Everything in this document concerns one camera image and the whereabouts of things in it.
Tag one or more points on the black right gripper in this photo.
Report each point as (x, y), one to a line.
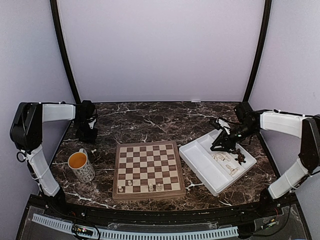
(225, 140)

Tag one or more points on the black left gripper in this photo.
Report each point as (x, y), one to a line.
(91, 139)

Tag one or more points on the white chess piece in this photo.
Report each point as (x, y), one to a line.
(159, 187)
(151, 187)

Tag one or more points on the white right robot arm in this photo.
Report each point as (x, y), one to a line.
(301, 141)

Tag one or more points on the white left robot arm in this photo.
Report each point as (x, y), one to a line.
(26, 132)

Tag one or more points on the pile of white chess pieces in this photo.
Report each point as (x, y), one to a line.
(225, 160)

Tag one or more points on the pile of dark chess pieces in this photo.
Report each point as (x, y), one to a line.
(241, 159)

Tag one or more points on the wooden chess board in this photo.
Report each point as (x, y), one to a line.
(144, 163)

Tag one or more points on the white divided plastic tray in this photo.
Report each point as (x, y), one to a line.
(217, 170)

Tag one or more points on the patterned mug with orange liquid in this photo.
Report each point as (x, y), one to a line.
(81, 166)

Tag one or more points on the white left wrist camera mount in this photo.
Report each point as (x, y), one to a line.
(91, 122)

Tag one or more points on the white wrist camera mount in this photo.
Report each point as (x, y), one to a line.
(220, 124)
(91, 122)

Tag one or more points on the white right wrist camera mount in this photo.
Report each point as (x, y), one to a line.
(220, 124)

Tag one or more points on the black front rail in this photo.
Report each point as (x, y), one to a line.
(243, 215)

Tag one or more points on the white slotted cable duct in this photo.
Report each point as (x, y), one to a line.
(121, 231)

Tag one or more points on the black enclosure frame post right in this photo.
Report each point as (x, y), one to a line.
(259, 50)

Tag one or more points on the black enclosure frame post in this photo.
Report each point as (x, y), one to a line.
(63, 50)
(259, 50)

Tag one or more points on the black enclosure frame post left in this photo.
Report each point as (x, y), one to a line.
(63, 50)

